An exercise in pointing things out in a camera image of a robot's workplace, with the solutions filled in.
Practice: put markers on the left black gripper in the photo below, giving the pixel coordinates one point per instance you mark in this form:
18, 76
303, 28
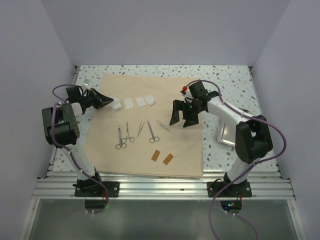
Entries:
101, 100

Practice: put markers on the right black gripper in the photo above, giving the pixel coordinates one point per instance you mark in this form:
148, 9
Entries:
178, 105

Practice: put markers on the white gauze pad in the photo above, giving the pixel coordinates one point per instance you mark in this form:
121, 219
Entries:
141, 102
116, 105
150, 99
128, 102

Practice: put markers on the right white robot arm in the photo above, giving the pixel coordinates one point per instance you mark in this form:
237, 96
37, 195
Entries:
251, 133

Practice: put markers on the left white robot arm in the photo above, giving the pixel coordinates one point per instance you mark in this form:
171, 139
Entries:
61, 129

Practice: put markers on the steel tweezers right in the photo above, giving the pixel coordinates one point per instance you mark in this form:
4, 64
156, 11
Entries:
162, 125

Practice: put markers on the steel tweezers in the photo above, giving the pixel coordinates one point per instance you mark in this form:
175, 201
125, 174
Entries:
141, 125
162, 125

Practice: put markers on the steel scissors centre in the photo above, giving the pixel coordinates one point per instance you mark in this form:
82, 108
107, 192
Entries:
153, 138

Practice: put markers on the steel scissors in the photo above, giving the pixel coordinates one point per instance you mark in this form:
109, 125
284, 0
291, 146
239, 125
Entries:
153, 138
120, 145

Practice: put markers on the beige cloth drape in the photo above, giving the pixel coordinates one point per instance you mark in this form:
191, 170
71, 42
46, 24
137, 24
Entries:
141, 140

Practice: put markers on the steel tweezers middle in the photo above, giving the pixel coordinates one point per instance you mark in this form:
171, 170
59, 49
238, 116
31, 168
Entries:
141, 125

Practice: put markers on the stainless steel tray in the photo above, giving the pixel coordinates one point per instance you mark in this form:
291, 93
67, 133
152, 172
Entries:
226, 133

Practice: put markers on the brown plaster right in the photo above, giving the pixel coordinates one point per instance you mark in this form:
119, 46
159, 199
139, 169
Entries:
167, 160

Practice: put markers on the brown plaster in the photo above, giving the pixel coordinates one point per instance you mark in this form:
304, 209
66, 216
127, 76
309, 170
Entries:
167, 160
155, 155

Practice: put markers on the steel scissors far left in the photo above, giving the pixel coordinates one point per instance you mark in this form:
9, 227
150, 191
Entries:
120, 145

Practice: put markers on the brown plaster left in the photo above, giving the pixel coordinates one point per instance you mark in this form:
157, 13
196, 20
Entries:
155, 155

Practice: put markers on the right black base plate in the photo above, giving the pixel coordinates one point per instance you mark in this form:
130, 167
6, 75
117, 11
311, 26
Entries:
234, 191

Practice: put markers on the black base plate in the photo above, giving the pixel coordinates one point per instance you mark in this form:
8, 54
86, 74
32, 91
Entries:
97, 188
234, 191

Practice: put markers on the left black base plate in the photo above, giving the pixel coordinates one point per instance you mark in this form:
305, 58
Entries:
97, 188

